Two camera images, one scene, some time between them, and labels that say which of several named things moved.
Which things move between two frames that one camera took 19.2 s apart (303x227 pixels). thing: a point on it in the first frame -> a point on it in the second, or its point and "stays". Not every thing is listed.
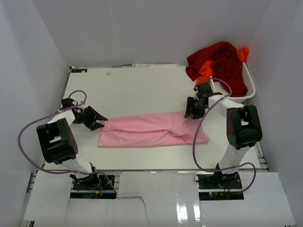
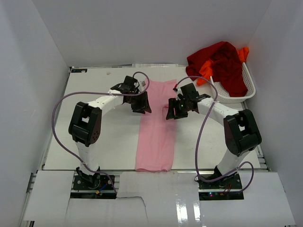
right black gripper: (190, 101) -> (173, 103)
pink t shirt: (167, 128) -> (155, 139)
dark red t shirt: (227, 66) stays
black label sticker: (78, 70) stays
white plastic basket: (218, 88) stays
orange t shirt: (206, 71) stays
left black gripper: (92, 124) -> (143, 105)
